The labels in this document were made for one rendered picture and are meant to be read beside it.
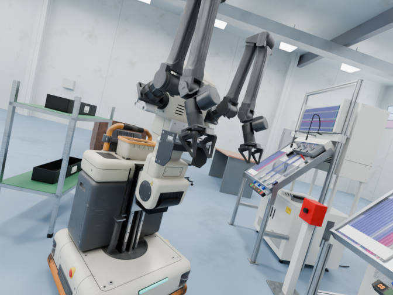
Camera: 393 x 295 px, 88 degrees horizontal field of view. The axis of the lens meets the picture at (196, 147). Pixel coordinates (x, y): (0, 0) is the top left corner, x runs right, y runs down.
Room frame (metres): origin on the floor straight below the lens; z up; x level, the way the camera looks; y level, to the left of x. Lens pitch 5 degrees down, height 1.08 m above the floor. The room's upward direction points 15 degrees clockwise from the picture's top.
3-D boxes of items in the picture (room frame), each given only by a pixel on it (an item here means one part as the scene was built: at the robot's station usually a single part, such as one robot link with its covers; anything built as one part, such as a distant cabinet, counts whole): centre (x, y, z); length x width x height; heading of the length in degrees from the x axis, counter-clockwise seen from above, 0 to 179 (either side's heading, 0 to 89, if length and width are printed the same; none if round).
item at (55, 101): (1.91, 1.20, 1.01); 0.57 x 0.17 x 0.11; 7
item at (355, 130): (2.32, -1.37, 0.95); 1.33 x 0.82 x 1.90; 97
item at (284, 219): (2.28, -1.18, 0.66); 1.01 x 0.73 x 1.31; 97
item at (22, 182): (1.90, 1.19, 0.55); 0.91 x 0.46 x 1.10; 7
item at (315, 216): (1.54, -0.99, 0.39); 0.24 x 0.24 x 0.78; 7
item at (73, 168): (1.90, 1.19, 0.41); 0.57 x 0.17 x 0.11; 7
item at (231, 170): (4.75, -0.92, 0.38); 1.43 x 0.74 x 0.77; 7
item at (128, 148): (1.29, 0.36, 0.87); 0.23 x 0.15 x 0.11; 138
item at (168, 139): (1.02, 0.06, 0.99); 0.28 x 0.16 x 0.22; 138
